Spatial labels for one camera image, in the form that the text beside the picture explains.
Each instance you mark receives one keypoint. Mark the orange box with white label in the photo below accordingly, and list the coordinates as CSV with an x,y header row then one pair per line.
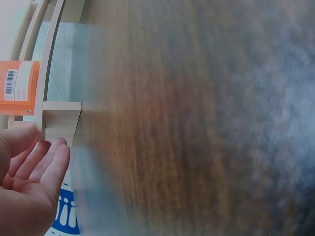
x,y
21,86

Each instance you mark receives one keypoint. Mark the person's left thumb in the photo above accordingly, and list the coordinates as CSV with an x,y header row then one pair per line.
x,y
22,137

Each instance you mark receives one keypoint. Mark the person's left hand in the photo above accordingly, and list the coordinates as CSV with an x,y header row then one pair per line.
x,y
27,201

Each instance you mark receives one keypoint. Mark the blue round white-printed label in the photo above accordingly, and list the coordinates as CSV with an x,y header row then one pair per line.
x,y
67,211

